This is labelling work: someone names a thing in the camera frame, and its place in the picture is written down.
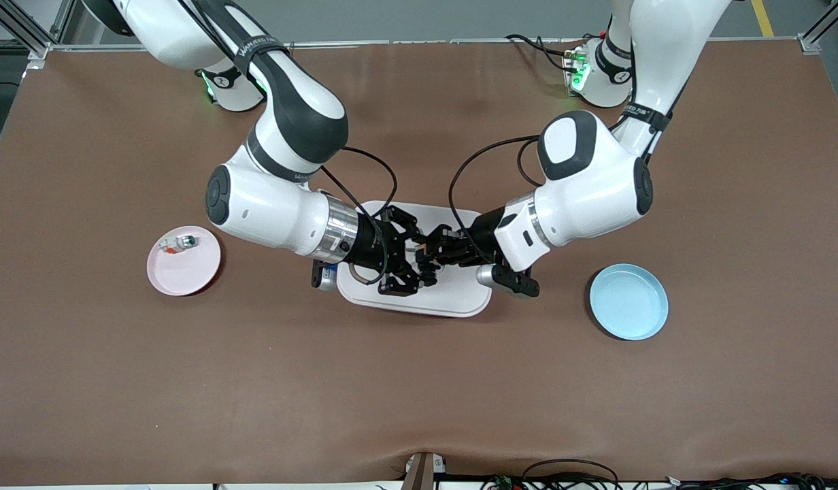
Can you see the aluminium frame post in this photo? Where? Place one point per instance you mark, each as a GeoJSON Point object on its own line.
{"type": "Point", "coordinates": [824, 27]}
{"type": "Point", "coordinates": [31, 30]}

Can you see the white lidded box grey latches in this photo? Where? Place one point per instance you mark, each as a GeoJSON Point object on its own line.
{"type": "Point", "coordinates": [453, 296]}

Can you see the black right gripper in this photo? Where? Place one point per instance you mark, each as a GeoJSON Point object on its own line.
{"type": "Point", "coordinates": [371, 246]}

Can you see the silver table edge rail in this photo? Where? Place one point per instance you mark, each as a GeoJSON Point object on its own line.
{"type": "Point", "coordinates": [426, 42]}

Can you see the brown and silver bracket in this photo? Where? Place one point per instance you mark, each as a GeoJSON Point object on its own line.
{"type": "Point", "coordinates": [422, 471]}

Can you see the small white orange part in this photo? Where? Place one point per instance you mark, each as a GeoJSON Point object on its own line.
{"type": "Point", "coordinates": [177, 243]}

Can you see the pink round plate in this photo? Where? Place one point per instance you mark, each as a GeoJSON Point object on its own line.
{"type": "Point", "coordinates": [184, 272]}

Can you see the light blue round plate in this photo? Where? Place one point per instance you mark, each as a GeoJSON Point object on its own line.
{"type": "Point", "coordinates": [628, 303]}

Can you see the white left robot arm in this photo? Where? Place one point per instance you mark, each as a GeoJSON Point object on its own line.
{"type": "Point", "coordinates": [589, 184]}

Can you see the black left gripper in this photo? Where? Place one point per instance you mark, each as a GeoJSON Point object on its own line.
{"type": "Point", "coordinates": [479, 236]}

